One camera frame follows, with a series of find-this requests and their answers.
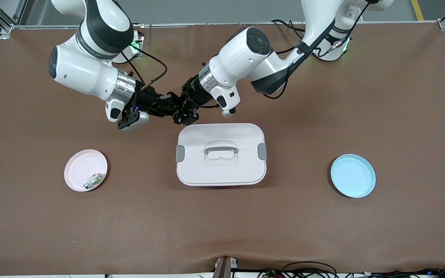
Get white lidded storage box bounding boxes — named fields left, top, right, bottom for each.
left=175, top=123, right=268, bottom=187

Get pink round plate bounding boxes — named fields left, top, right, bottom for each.
left=64, top=149, right=108, bottom=192

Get brown table mat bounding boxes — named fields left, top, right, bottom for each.
left=0, top=21, right=445, bottom=276

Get light blue round plate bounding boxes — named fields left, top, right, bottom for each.
left=331, top=154, right=377, bottom=199

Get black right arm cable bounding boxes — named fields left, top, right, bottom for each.
left=120, top=43, right=168, bottom=91

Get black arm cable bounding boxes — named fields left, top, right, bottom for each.
left=120, top=43, right=168, bottom=91
left=263, top=0, right=370, bottom=99

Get metal table edge rail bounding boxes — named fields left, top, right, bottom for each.
left=12, top=21, right=439, bottom=30

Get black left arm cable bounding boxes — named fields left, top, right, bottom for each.
left=263, top=0, right=370, bottom=99

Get green white switch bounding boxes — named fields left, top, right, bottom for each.
left=83, top=173, right=105, bottom=190

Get black arm base cables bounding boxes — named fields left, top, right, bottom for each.
left=271, top=19, right=304, bottom=33

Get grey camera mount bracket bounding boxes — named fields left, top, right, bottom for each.
left=212, top=256, right=239, bottom=278

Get black cable bundle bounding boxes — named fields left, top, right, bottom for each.
left=257, top=261, right=445, bottom=278

